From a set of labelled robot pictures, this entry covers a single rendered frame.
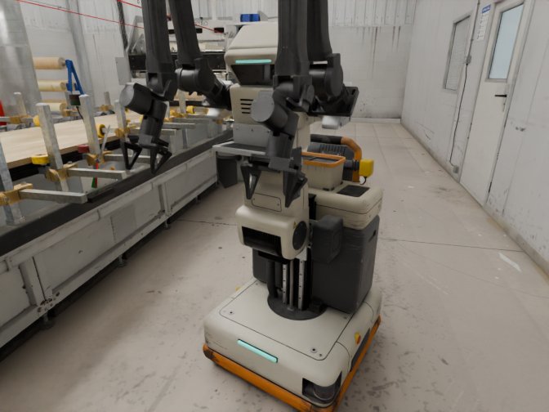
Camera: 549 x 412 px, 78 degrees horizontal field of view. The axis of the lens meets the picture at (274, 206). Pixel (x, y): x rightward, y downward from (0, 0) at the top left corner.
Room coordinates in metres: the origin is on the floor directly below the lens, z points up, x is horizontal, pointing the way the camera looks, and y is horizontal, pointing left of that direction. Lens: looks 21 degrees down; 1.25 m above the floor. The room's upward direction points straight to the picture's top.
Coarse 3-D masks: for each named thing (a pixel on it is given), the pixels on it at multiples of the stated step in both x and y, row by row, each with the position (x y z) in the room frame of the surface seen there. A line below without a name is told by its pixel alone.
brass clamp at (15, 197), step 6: (18, 186) 1.27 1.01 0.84; (24, 186) 1.27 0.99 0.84; (30, 186) 1.30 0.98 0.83; (0, 192) 1.20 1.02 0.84; (6, 192) 1.20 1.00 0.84; (12, 192) 1.22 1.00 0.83; (18, 192) 1.24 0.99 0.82; (0, 198) 1.18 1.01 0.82; (6, 198) 1.19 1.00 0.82; (12, 198) 1.22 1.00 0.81; (18, 198) 1.24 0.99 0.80; (0, 204) 1.18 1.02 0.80; (6, 204) 1.20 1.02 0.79
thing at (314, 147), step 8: (312, 144) 1.61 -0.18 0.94; (320, 144) 1.59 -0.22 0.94; (328, 144) 1.57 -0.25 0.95; (312, 152) 1.59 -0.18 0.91; (320, 152) 1.57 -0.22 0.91; (328, 152) 1.55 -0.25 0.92; (336, 152) 1.53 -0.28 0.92; (344, 152) 1.51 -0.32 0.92; (352, 152) 1.50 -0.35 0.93; (352, 160) 1.41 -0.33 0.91; (344, 168) 1.48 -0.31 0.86; (352, 168) 1.40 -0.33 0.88; (344, 176) 1.46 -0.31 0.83
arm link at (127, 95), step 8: (168, 80) 1.00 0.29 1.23; (128, 88) 0.94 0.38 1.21; (136, 88) 0.94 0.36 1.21; (144, 88) 0.96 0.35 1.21; (168, 88) 0.99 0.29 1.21; (176, 88) 1.01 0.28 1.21; (120, 96) 0.94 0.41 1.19; (128, 96) 0.92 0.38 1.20; (136, 96) 0.92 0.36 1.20; (144, 96) 0.94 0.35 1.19; (160, 96) 0.99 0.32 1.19; (168, 96) 0.99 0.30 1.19; (120, 104) 0.93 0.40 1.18; (128, 104) 0.91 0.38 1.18; (136, 104) 0.92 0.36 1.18; (144, 104) 0.94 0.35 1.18; (136, 112) 0.95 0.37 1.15; (144, 112) 0.95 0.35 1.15
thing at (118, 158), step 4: (84, 156) 1.76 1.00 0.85; (104, 156) 1.73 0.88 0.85; (108, 156) 1.73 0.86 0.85; (112, 156) 1.72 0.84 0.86; (116, 156) 1.72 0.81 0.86; (120, 156) 1.71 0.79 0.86; (128, 156) 1.70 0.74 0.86; (140, 156) 1.70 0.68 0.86; (144, 156) 1.70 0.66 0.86; (148, 156) 1.70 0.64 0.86; (108, 160) 1.73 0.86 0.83; (112, 160) 1.73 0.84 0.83; (116, 160) 1.72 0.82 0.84; (120, 160) 1.71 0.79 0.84; (128, 160) 1.70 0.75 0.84; (136, 160) 1.69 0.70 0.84; (140, 160) 1.69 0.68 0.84; (144, 160) 1.69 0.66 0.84; (148, 160) 1.68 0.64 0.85; (156, 160) 1.67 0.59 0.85
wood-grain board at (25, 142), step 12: (204, 108) 3.93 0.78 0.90; (96, 120) 2.84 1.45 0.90; (108, 120) 2.84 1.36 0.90; (132, 120) 2.84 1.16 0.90; (0, 132) 2.21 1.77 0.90; (12, 132) 2.21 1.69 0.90; (24, 132) 2.21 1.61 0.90; (36, 132) 2.21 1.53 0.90; (60, 132) 2.21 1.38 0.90; (72, 132) 2.21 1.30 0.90; (84, 132) 2.21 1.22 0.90; (12, 144) 1.82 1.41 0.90; (24, 144) 1.82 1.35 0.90; (36, 144) 1.82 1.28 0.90; (60, 144) 1.82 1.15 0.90; (72, 144) 1.82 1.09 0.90; (12, 156) 1.53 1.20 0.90; (24, 156) 1.53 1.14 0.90
